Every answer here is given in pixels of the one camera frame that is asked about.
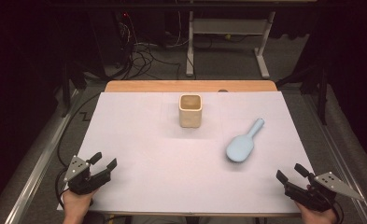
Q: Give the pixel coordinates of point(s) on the aluminium floor rail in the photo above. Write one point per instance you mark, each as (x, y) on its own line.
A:
(38, 165)
(336, 146)

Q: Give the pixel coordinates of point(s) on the white metal desk frame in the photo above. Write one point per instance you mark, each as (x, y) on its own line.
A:
(228, 26)

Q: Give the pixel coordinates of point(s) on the beige square cup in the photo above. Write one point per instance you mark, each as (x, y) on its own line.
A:
(190, 116)

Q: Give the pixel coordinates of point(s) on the person's right hand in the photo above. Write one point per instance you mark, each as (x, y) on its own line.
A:
(315, 217)

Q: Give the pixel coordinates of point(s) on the black metal stand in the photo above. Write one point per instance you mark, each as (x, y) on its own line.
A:
(66, 90)
(322, 93)

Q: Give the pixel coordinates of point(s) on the black equipment box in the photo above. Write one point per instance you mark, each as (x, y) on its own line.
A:
(109, 40)

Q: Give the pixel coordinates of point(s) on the wooden table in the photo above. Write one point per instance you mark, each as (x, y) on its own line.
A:
(187, 85)

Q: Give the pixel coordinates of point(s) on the white paper sheet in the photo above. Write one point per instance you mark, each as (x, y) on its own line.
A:
(159, 161)

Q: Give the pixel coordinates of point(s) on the person's left hand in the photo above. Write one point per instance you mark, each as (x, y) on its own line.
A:
(75, 207)

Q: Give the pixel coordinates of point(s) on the dark table grommet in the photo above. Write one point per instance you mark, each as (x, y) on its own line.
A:
(223, 90)

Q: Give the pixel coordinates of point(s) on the light blue hairbrush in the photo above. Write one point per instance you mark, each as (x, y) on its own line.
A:
(240, 147)

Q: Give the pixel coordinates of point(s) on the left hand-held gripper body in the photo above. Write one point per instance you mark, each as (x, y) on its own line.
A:
(78, 182)

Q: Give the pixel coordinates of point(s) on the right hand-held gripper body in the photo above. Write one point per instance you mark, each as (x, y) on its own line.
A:
(321, 193)

